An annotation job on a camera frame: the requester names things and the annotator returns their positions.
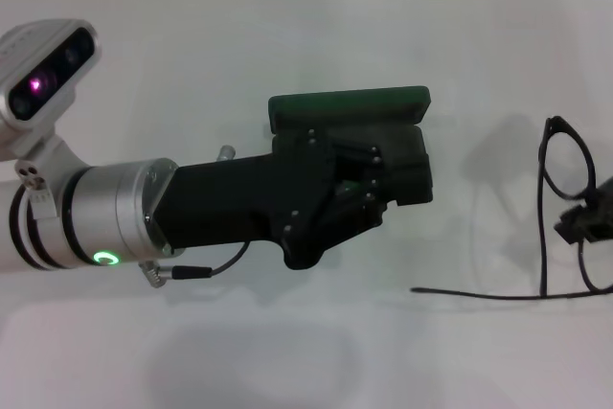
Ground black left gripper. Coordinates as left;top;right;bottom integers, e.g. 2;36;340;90
150;126;390;271

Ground black glasses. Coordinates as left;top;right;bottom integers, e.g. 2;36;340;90
410;115;613;302

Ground green glasses case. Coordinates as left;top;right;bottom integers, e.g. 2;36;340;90
266;85;435;207

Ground grey left gripper cable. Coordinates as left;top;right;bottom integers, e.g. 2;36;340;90
138;239;253;288

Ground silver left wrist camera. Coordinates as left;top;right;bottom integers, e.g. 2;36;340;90
0;18;102;175

